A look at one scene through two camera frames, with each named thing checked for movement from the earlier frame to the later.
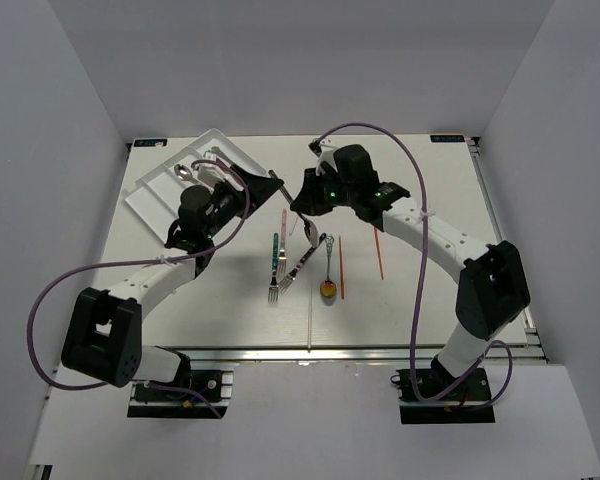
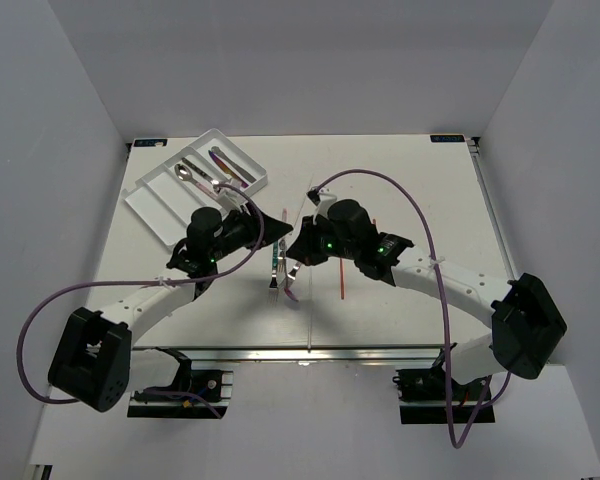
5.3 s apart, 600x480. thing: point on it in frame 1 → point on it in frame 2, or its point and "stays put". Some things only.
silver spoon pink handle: (183, 172) stays put
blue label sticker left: (150, 142) stays put
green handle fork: (273, 290) stays put
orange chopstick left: (341, 269) stays put
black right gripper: (308, 201) → (303, 248)
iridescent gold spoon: (328, 288) → (289, 293)
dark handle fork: (292, 274) stays put
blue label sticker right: (447, 138) stays put
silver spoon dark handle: (311, 230) → (200, 171)
